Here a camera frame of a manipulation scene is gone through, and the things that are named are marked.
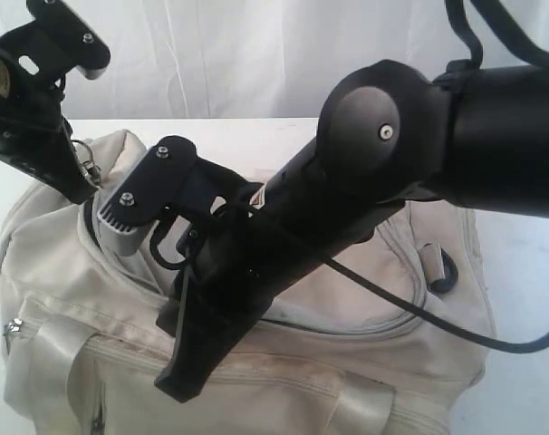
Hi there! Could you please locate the cream fabric duffel bag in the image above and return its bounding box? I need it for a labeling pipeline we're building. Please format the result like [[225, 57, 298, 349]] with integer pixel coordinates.
[[0, 130, 487, 434]]

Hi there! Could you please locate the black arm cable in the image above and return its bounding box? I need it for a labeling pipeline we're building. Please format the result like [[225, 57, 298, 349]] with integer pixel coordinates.
[[319, 253, 549, 354]]

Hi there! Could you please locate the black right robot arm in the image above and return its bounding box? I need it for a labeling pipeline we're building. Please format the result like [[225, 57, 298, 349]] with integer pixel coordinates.
[[155, 61, 549, 402]]

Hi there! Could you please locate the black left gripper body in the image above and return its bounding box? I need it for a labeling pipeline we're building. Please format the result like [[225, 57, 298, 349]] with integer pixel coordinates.
[[0, 49, 97, 204]]

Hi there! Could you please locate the metal zipper pull ring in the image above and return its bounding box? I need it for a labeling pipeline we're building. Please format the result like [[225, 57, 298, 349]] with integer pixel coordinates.
[[70, 138, 104, 189]]

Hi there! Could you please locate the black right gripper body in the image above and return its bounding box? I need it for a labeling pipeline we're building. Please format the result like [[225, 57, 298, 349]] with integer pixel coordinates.
[[156, 157, 372, 341]]

